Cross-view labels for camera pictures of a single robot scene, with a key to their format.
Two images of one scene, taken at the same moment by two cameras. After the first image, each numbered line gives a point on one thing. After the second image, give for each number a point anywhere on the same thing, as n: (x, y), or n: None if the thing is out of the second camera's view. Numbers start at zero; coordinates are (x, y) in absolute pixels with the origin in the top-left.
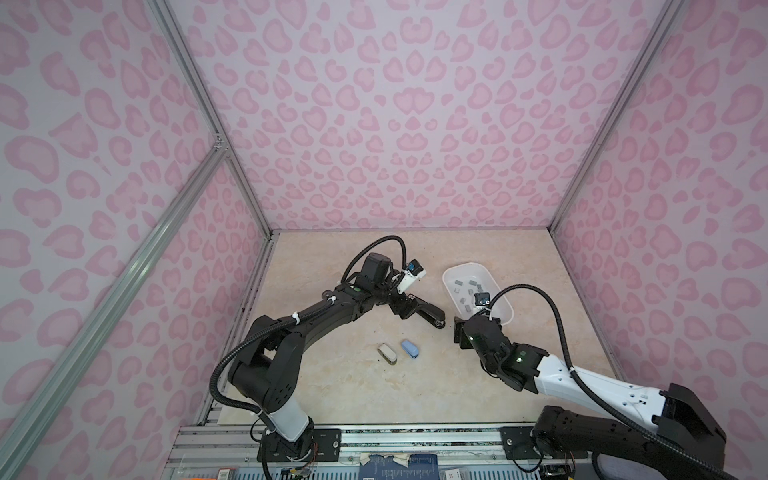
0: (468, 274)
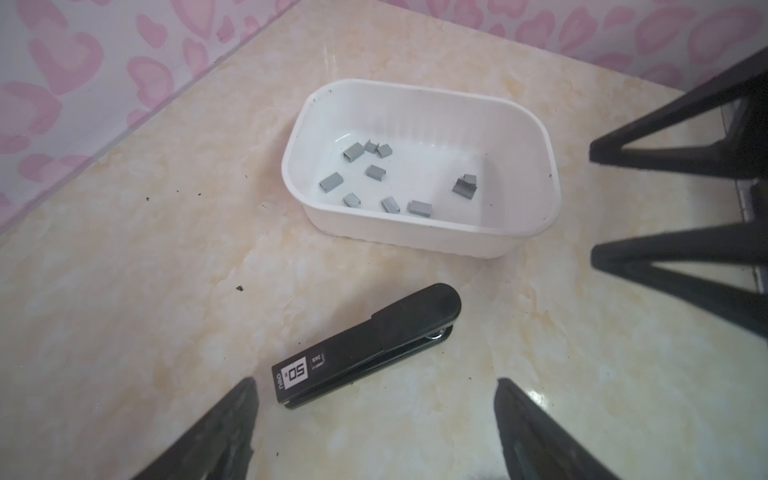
0: (440, 169)
